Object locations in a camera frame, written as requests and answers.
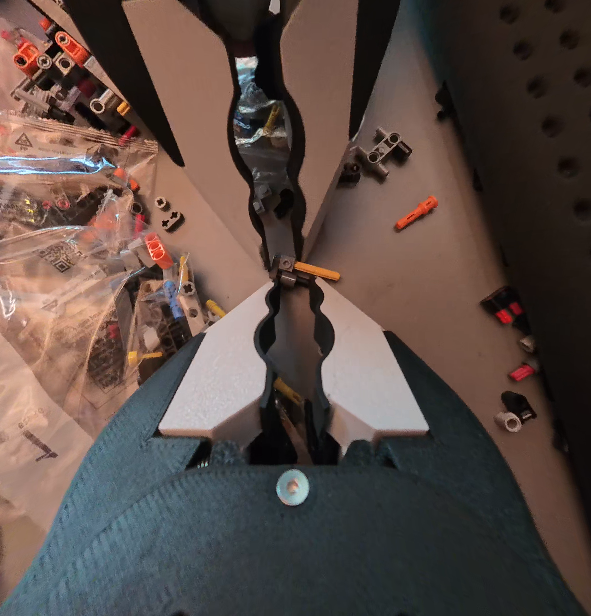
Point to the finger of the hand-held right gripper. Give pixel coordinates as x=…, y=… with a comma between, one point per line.
x=324, y=96
x=189, y=96

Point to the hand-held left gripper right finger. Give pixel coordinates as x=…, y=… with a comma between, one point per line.
x=372, y=385

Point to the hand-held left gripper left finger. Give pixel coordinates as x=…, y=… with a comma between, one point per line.
x=213, y=385

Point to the small grey lego assembly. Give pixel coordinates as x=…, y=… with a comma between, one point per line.
x=288, y=274

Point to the dark grey lego chassis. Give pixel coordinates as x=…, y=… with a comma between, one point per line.
x=64, y=77

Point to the black lego connector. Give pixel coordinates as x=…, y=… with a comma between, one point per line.
x=350, y=172

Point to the grey double-hole lego connector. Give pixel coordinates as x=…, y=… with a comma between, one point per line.
x=384, y=151

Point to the heap of loose lego parts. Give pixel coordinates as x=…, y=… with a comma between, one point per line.
x=184, y=308

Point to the small round grey lego piece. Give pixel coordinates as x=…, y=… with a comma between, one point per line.
x=161, y=202

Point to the black lego pin piece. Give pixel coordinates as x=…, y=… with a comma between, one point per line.
x=285, y=202

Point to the grey lego angle piece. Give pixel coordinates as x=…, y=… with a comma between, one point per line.
x=261, y=197

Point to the orange lego connector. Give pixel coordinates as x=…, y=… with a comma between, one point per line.
x=157, y=250

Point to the orange lego pin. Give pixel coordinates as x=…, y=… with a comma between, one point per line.
x=417, y=212

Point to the red lego pin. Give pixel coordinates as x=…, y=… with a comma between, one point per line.
x=522, y=371

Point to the black lego piece, red pins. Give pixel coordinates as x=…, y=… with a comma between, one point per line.
x=504, y=305

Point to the small whitish lego piece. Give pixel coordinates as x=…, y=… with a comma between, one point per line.
x=527, y=342

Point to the pile of clear lego bags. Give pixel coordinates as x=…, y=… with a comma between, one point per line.
x=45, y=313

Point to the small zip bag of pins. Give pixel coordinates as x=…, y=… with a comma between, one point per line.
x=261, y=144

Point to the black connector with white pin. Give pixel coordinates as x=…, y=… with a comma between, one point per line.
x=514, y=410

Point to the black perforated pad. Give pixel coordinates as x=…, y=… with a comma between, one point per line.
x=540, y=192

